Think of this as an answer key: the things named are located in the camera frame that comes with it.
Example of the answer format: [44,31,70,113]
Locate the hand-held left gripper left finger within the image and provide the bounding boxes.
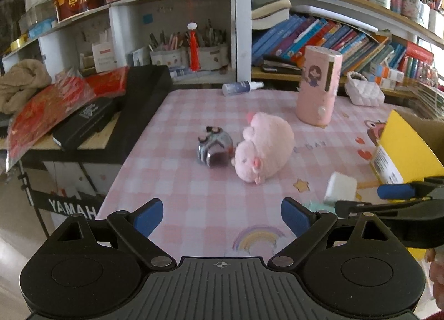
[49,198,177,269]

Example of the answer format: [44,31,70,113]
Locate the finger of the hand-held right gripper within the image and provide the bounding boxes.
[334,199,417,220]
[377,176,444,200]

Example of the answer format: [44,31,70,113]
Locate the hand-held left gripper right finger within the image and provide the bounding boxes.
[267,197,406,269]

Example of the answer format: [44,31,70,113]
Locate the white charger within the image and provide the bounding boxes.
[324,172,358,204]

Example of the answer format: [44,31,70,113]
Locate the yellow cardboard box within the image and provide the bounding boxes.
[369,110,444,201]

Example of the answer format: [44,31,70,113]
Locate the person's right hand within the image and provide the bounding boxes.
[424,248,444,309]

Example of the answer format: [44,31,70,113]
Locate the pink checked tablecloth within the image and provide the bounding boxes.
[95,89,444,262]

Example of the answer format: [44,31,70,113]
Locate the pink pig plush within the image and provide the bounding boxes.
[235,112,296,185]

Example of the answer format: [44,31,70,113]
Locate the small silver toy figure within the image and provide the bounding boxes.
[198,126,234,169]

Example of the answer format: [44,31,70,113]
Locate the stack of papers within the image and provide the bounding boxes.
[415,80,444,120]

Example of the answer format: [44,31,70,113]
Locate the white woven bag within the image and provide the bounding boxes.
[344,72,386,107]

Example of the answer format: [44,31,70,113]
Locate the orange white medicine box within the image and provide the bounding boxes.
[375,76,397,90]
[369,63,405,82]

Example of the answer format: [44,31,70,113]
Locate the small black case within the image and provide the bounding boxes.
[52,97,118,151]

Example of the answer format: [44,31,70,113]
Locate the large black case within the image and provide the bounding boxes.
[78,65,173,165]

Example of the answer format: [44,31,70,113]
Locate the pink humidifier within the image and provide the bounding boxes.
[296,46,343,126]

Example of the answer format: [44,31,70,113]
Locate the small cartoon figurines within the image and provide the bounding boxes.
[412,58,444,85]

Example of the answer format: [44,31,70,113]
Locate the thick red books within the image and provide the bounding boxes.
[403,42,435,75]

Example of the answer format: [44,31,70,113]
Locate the small spray bottle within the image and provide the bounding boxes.
[222,80,264,97]

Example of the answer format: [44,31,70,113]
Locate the red packets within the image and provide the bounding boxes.
[6,66,130,171]

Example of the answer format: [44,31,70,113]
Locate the black flat case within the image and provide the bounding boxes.
[261,55,303,75]

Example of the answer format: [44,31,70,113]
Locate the white pen holder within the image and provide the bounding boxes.
[148,30,186,68]
[198,19,230,70]

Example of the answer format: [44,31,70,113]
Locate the white box red label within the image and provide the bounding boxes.
[92,40,119,74]

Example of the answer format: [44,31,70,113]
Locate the red tassel ornament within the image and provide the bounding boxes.
[186,21,202,72]

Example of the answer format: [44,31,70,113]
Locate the white cup of pens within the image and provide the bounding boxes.
[427,1,444,39]

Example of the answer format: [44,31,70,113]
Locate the row of books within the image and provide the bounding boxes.
[251,12,406,75]

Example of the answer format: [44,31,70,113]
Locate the beige towel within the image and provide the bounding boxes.
[0,59,53,114]

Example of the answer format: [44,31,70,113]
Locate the white light bar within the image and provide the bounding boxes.
[289,7,379,33]

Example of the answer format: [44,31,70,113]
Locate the white round jar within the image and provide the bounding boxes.
[368,0,393,12]

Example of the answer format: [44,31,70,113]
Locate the white bookshelf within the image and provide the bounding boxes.
[0,0,444,105]

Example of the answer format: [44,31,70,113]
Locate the stacked white books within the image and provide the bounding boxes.
[251,0,292,31]

